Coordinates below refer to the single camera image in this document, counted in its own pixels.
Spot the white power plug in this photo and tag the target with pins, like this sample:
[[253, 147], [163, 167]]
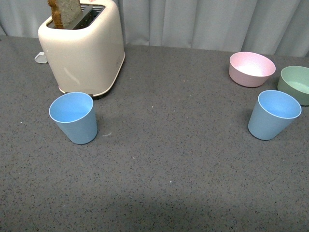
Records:
[[41, 58]]

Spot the blue cup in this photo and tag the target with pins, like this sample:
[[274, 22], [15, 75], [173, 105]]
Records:
[[75, 115], [273, 112]]

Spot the pink bowl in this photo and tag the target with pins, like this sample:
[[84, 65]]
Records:
[[250, 69]]

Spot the grey curtain backdrop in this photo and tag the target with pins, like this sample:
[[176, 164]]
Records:
[[275, 27]]

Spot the cream white toaster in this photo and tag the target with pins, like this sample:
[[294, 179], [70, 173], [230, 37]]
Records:
[[88, 55]]

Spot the toasted bread slice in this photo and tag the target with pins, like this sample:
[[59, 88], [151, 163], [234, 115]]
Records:
[[64, 12]]

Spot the green bowl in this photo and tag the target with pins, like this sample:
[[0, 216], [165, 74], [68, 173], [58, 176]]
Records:
[[294, 80]]

